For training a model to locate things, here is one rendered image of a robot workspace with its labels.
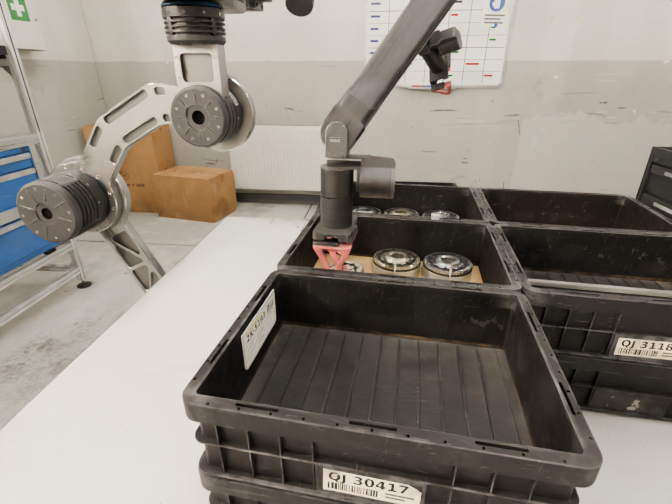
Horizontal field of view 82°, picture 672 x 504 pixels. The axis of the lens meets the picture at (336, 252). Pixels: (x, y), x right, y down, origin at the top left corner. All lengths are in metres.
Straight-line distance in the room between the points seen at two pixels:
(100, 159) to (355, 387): 1.02
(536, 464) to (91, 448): 0.63
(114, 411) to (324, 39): 3.43
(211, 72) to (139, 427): 0.77
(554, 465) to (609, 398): 0.42
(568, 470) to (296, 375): 0.35
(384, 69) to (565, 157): 3.63
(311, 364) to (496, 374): 0.27
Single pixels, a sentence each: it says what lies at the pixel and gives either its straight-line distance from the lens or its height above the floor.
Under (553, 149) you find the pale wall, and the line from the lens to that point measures 4.16.
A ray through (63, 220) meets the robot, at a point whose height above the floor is 0.87.
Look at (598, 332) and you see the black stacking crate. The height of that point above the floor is 0.86.
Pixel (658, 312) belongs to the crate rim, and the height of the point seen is 0.92.
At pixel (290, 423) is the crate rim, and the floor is 0.93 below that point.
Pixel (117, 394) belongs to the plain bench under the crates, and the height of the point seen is 0.70.
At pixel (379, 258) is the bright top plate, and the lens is 0.86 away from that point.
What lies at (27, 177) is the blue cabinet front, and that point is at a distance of 2.63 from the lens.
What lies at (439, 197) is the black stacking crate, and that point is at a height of 0.90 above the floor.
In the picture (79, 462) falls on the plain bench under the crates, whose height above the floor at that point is 0.70.
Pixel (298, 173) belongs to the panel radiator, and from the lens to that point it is 3.85.
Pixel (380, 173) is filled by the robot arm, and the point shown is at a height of 1.08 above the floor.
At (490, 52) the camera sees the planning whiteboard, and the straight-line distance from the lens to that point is 3.89.
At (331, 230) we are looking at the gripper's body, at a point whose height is 0.98.
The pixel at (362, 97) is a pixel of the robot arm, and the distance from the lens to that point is 0.66.
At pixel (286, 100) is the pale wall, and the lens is 3.90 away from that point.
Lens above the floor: 1.23
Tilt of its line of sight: 25 degrees down
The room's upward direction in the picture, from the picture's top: straight up
